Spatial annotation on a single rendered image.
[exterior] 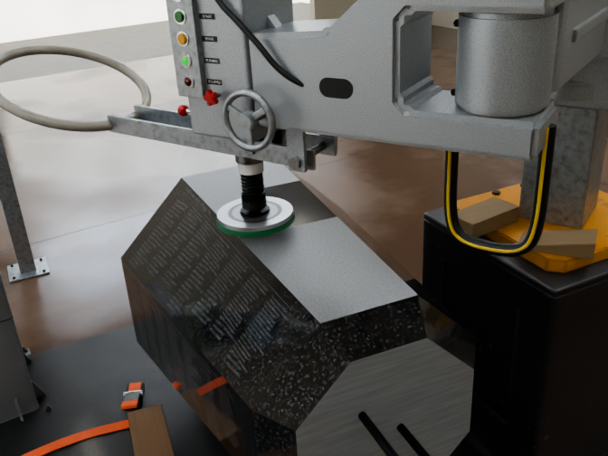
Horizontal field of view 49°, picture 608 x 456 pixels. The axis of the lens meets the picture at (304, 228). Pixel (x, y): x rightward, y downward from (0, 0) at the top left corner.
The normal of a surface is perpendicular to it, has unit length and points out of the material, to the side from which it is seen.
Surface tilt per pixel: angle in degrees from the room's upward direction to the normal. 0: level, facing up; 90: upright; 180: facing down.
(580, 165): 90
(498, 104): 90
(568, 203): 90
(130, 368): 0
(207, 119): 90
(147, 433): 0
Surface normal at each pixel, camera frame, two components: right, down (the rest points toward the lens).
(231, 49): -0.51, 0.39
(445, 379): 0.40, 0.38
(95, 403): -0.05, -0.90
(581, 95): -0.23, 0.43
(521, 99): 0.12, 0.43
